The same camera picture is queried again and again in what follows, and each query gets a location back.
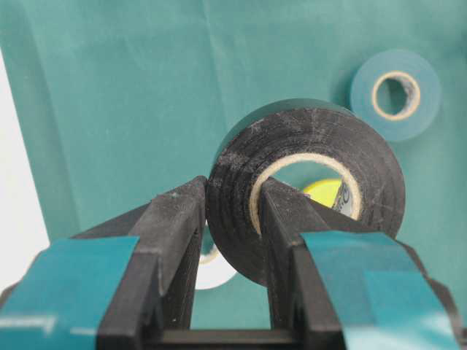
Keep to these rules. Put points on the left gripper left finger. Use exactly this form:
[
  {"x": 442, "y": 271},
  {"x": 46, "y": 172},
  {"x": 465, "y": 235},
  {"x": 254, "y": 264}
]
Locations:
[{"x": 114, "y": 285}]

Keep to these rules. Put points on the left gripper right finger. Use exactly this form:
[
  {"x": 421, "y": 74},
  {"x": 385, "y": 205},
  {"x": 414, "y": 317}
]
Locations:
[{"x": 342, "y": 285}]

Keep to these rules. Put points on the black tape roll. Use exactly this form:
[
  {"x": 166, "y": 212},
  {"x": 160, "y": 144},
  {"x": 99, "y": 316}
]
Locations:
[{"x": 332, "y": 137}]

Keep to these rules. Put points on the white tape roll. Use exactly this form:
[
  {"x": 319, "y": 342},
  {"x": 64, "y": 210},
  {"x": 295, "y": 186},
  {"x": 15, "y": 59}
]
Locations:
[{"x": 213, "y": 269}]

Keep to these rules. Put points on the yellow tape roll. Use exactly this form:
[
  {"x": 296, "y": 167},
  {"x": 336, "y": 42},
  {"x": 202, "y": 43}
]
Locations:
[{"x": 323, "y": 191}]

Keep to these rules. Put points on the white plastic tray case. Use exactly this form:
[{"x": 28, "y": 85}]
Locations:
[{"x": 23, "y": 231}]

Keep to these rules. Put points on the green tape roll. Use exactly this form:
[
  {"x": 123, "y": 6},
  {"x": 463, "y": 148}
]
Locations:
[{"x": 422, "y": 94}]

